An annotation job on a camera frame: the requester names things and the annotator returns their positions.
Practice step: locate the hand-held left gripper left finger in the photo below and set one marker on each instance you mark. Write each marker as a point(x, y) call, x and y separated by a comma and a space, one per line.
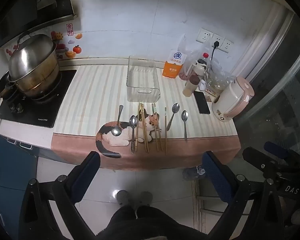
point(86, 173)

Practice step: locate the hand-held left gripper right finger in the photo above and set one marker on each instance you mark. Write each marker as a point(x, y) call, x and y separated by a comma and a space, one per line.
point(215, 177)

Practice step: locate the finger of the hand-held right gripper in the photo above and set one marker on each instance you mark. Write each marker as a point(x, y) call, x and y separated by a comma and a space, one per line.
point(277, 148)
point(255, 156)

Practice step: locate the stainless steel spoon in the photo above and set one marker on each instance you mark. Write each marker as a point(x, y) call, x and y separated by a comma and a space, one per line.
point(184, 117)
point(175, 108)
point(116, 130)
point(133, 122)

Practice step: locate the set of wooden chopsticks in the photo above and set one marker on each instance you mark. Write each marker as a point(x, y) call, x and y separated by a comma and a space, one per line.
point(144, 130)

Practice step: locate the clear plastic storage container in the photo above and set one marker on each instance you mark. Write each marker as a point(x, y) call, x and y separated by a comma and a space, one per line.
point(143, 80)

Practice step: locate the grey slippers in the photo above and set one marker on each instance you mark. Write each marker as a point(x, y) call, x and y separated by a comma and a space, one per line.
point(192, 173)

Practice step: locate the person's grey shoe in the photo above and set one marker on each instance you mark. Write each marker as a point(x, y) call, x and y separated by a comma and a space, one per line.
point(122, 197)
point(145, 198)

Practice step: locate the pink electric cooker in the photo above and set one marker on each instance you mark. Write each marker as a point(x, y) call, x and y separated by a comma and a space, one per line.
point(233, 97)

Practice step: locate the black smartphone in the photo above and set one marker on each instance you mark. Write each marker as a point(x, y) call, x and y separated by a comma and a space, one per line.
point(201, 102)

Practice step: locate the person's legs in black pants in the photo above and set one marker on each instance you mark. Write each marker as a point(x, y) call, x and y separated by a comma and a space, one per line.
point(145, 222)

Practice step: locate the blue kitchen cabinet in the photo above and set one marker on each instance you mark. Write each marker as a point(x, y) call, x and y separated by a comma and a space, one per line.
point(10, 167)

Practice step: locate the black gas stove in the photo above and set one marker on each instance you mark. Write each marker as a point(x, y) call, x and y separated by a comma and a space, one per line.
point(47, 105)

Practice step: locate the cat print striped tablecloth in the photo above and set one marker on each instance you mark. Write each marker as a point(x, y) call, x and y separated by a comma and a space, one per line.
point(90, 92)

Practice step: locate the brown lid seasoning jar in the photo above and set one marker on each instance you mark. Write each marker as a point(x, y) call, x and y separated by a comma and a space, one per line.
point(191, 86)

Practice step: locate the clear plastic bag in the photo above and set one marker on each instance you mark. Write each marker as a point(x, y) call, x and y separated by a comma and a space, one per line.
point(217, 67)

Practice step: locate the red cap dark bottle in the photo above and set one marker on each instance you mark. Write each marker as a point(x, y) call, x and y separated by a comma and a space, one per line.
point(204, 57)

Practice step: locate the black power plug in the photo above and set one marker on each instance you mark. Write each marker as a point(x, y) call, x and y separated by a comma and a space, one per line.
point(216, 44)

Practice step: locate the white and orange salt bag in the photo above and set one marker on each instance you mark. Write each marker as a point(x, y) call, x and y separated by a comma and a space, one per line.
point(173, 66)

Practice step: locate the black frying pan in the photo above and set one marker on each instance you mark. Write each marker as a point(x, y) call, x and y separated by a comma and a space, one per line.
point(2, 87)

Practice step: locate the stainless steel pot lid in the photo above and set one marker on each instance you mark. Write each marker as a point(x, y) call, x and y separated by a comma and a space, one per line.
point(31, 55)

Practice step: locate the black range hood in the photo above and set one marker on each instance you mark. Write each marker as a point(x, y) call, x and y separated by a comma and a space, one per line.
point(27, 7)

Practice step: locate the metal stool frame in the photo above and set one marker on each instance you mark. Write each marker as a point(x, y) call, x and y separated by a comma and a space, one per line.
point(202, 205)

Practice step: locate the white wall socket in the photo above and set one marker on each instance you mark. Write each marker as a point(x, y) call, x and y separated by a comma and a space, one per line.
point(221, 40)
point(227, 46)
point(204, 35)

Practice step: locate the fruit wall stickers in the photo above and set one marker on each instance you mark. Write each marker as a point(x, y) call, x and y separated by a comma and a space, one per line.
point(75, 48)

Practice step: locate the red seal wall sticker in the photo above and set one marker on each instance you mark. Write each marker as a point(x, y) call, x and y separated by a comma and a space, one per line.
point(69, 29)

